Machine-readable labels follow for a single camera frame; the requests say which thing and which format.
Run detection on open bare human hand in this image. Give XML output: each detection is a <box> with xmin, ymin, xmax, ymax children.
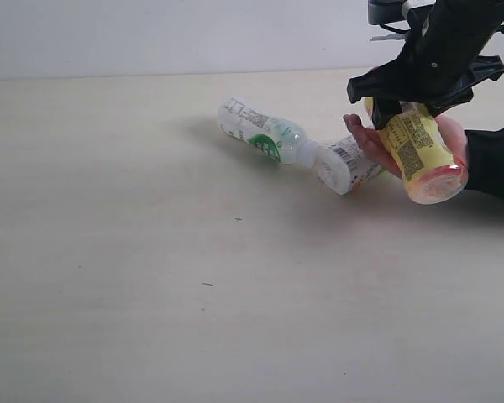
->
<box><xmin>343</xmin><ymin>113</ymin><xmax>471</xmax><ymax>177</ymax></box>

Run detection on yellow label red cap bottle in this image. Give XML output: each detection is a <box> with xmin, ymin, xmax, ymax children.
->
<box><xmin>364</xmin><ymin>97</ymin><xmax>468</xmax><ymax>205</ymax></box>

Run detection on white green label bottle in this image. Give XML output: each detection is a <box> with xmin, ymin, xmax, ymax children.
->
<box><xmin>218</xmin><ymin>97</ymin><xmax>320</xmax><ymax>169</ymax></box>

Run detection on black sleeved forearm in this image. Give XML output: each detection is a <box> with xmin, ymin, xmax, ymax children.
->
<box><xmin>465</xmin><ymin>128</ymin><xmax>504</xmax><ymax>201</ymax></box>

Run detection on clear bottle with barcode label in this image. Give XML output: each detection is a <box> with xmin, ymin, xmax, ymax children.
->
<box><xmin>316</xmin><ymin>136</ymin><xmax>383</xmax><ymax>196</ymax></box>

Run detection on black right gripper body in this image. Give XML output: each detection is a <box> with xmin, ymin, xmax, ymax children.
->
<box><xmin>397</xmin><ymin>1</ymin><xmax>504</xmax><ymax>103</ymax></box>

